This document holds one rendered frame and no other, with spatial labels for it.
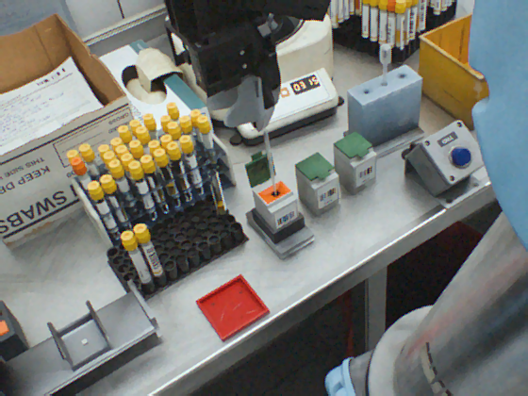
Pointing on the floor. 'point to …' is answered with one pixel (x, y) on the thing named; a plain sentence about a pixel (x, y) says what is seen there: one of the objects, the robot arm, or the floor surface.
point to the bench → (268, 286)
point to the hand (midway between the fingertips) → (261, 117)
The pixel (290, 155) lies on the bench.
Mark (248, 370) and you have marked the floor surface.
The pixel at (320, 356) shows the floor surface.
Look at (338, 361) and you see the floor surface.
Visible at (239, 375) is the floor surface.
